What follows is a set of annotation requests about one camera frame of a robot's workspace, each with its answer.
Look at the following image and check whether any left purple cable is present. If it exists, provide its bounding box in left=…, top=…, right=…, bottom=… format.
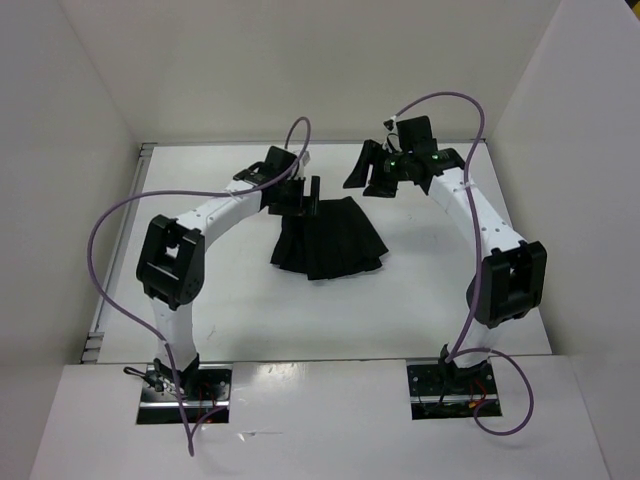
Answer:
left=88, top=117, right=315, bottom=457

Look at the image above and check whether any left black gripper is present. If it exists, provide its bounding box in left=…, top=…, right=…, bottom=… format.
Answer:
left=269, top=174, right=321, bottom=219

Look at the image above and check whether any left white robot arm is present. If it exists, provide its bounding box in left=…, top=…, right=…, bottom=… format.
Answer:
left=136, top=146, right=320, bottom=400

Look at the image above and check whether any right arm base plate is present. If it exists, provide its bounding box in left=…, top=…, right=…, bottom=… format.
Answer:
left=406, top=361, right=502, bottom=420

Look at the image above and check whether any aluminium table edge rail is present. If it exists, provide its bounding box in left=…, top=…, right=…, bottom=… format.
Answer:
left=80, top=143, right=156, bottom=365

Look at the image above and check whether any purple cable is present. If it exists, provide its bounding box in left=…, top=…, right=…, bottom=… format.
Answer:
left=392, top=91, right=535, bottom=437
left=88, top=117, right=315, bottom=457

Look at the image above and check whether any black pleated skirt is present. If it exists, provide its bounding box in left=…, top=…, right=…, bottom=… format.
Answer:
left=270, top=196, right=388, bottom=281

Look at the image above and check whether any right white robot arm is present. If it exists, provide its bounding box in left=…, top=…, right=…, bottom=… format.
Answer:
left=344, top=116, right=547, bottom=393

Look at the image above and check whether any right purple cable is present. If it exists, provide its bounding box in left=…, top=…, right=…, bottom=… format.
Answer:
left=392, top=91, right=535, bottom=437

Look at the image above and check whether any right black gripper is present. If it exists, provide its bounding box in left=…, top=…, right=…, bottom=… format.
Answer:
left=343, top=138, right=413, bottom=198

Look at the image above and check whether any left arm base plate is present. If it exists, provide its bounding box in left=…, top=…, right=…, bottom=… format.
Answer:
left=123, top=363, right=232, bottom=425

